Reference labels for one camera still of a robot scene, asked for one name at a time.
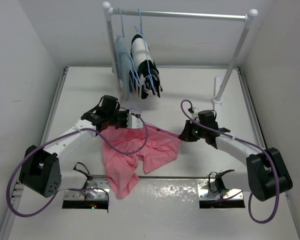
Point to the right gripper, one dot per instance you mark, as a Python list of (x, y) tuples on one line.
[(186, 135)]

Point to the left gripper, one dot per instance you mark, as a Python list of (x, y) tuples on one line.
[(124, 124)]

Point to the pink t shirt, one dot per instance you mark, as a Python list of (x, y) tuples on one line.
[(126, 147)]

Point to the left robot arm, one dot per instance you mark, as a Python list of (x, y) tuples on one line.
[(42, 170)]

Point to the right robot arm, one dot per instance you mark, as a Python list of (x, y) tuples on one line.
[(261, 163)]

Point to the black and white garment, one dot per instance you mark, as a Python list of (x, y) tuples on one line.
[(145, 65)]

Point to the light blue denim garment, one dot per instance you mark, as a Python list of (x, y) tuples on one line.
[(124, 68)]

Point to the white clothes rack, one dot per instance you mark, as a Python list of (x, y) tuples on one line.
[(220, 83)]

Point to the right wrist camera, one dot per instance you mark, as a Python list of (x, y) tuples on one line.
[(193, 112)]

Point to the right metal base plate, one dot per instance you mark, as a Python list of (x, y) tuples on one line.
[(207, 191)]

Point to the metal base plate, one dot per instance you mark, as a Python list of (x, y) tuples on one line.
[(207, 191), (93, 190)]

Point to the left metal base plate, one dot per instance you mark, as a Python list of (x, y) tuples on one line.
[(93, 190)]

